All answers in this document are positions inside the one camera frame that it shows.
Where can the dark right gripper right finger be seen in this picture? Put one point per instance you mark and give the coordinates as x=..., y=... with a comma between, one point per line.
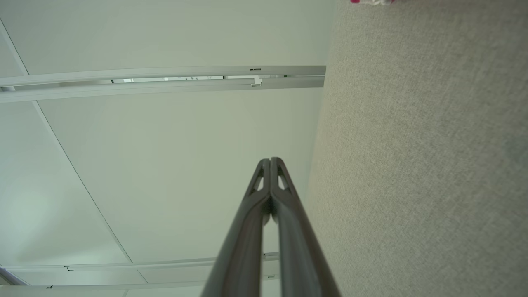
x=299, y=247

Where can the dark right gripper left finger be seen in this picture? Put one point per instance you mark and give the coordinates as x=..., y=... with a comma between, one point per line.
x=243, y=247

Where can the red shorts with white lining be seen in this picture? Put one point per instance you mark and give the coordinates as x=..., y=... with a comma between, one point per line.
x=371, y=1

